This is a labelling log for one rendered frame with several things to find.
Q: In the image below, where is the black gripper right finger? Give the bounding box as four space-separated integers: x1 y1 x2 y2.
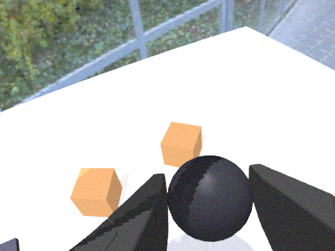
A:
248 164 335 251

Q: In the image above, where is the small tan cube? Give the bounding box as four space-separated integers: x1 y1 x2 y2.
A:
160 121 202 168
70 167 123 218

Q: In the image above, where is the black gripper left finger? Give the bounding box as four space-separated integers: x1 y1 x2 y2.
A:
68 173 168 251

